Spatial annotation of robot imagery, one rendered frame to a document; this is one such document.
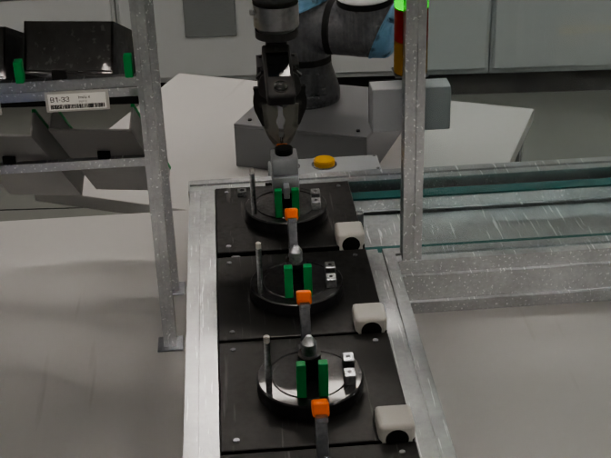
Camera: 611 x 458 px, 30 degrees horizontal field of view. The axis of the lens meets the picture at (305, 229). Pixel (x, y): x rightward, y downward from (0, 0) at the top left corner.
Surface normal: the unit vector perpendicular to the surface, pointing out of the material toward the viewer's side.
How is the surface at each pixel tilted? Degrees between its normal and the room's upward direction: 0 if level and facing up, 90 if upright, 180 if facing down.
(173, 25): 90
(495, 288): 90
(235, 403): 0
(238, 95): 0
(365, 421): 0
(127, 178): 135
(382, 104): 90
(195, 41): 90
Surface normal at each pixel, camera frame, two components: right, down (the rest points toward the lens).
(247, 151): -0.33, 0.45
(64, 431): -0.03, -0.88
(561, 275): 0.07, 0.47
